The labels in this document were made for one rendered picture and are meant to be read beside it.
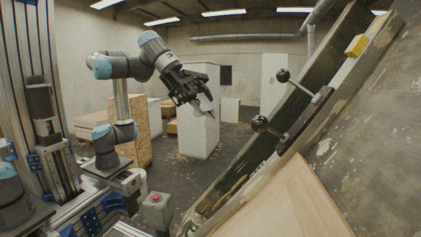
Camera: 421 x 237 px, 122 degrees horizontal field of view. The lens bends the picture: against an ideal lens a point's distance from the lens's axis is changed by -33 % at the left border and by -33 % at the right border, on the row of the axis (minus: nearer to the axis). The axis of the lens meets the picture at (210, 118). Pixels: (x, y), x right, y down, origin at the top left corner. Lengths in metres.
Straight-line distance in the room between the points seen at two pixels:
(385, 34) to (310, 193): 0.37
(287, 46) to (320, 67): 7.98
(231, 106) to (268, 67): 2.00
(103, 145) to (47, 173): 0.30
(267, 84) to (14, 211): 4.08
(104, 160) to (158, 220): 0.44
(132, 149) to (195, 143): 1.13
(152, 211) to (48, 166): 0.55
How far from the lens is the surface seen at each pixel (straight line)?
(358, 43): 0.47
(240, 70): 8.58
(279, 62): 4.10
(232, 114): 5.50
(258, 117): 0.34
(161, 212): 0.90
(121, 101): 1.01
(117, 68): 0.60
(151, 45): 0.57
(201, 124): 2.92
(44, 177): 1.10
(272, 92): 4.09
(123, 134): 1.03
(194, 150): 3.16
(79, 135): 4.88
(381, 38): 0.49
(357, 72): 0.45
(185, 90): 0.48
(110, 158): 1.05
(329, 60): 0.69
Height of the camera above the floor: 1.53
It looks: 15 degrees down
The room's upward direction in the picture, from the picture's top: straight up
